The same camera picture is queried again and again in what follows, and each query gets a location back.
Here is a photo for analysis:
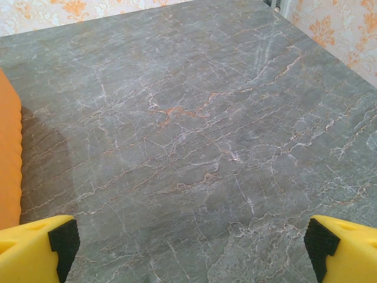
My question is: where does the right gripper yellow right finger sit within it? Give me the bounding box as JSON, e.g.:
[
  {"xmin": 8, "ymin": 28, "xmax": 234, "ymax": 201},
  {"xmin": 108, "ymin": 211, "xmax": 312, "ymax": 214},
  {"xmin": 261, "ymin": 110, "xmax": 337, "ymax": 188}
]
[{"xmin": 303, "ymin": 214, "xmax": 377, "ymax": 283}]

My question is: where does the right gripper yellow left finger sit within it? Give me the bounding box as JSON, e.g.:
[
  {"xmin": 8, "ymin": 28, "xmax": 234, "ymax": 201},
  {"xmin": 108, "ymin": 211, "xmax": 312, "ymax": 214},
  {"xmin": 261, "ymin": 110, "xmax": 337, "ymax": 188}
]
[{"xmin": 0, "ymin": 215, "xmax": 81, "ymax": 283}]

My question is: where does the orange plastic container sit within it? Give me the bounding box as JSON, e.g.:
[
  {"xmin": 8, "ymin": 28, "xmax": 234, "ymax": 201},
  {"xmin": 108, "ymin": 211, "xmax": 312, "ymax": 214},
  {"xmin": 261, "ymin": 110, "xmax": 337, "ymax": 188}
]
[{"xmin": 0, "ymin": 67, "xmax": 24, "ymax": 228}]

